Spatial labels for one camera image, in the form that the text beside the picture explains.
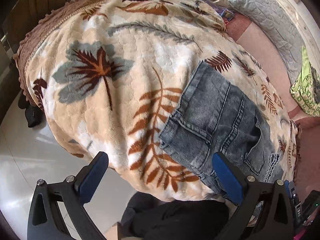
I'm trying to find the grey crumpled cloth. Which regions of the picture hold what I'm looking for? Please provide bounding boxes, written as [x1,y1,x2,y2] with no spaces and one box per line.
[309,65,320,97]

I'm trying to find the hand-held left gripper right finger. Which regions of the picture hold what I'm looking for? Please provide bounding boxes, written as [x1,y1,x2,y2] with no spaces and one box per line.
[212,151,293,240]

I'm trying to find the grey quilted pillow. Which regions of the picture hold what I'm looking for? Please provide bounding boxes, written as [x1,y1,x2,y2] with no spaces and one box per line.
[229,0,304,80]

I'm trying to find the black object on floor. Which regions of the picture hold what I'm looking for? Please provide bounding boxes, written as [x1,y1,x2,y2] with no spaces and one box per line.
[19,97,45,128]

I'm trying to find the green printed blanket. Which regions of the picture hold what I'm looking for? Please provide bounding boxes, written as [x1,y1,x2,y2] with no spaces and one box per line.
[290,45,320,117]

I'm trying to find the grey-blue denim pants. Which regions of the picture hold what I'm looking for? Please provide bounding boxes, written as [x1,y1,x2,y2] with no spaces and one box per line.
[159,60,284,201]

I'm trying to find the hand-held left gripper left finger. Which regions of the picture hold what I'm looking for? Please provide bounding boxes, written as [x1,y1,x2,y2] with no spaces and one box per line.
[27,151,109,240]

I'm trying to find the person's black clothing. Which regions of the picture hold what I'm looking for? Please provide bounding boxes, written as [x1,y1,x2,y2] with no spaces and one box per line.
[120,194,256,240]

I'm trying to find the purple printed packet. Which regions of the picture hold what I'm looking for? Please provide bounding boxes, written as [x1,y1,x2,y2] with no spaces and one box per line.
[197,0,236,26]

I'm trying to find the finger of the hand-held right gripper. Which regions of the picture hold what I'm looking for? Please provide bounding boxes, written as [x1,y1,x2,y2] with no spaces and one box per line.
[287,180,297,202]

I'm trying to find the leaf print fleece blanket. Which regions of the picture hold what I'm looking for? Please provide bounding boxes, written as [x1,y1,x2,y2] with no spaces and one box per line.
[14,0,301,203]

